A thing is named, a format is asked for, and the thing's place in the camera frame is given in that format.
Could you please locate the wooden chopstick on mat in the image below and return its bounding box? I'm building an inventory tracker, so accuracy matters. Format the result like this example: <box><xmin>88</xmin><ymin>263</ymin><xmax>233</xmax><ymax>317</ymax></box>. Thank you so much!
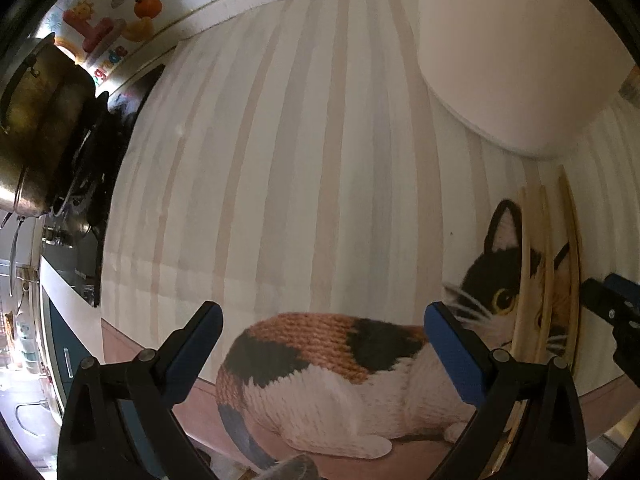
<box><xmin>558</xmin><ymin>166</ymin><xmax>582</xmax><ymax>370</ymax></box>
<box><xmin>536</xmin><ymin>186</ymin><xmax>554</xmax><ymax>363</ymax></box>

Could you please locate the black gas stove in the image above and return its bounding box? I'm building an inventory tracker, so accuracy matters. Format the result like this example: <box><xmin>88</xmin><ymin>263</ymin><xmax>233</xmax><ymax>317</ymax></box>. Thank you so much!
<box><xmin>41</xmin><ymin>64</ymin><xmax>165</xmax><ymax>308</ymax></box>

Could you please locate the striped cat table mat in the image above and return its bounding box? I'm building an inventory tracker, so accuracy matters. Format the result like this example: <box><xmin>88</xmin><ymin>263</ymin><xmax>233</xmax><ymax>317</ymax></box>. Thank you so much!
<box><xmin>101</xmin><ymin>0</ymin><xmax>639</xmax><ymax>460</ymax></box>

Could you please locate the steel cooking pot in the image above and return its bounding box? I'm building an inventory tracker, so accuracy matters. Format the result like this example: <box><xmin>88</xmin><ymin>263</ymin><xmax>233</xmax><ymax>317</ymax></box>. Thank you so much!
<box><xmin>1</xmin><ymin>34</ymin><xmax>96</xmax><ymax>217</ymax></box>

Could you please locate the colourful fruit wall sticker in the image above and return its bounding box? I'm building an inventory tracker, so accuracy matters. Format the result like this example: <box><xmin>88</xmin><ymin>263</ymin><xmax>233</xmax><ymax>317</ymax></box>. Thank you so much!
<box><xmin>36</xmin><ymin>0</ymin><xmax>188</xmax><ymax>86</ymax></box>

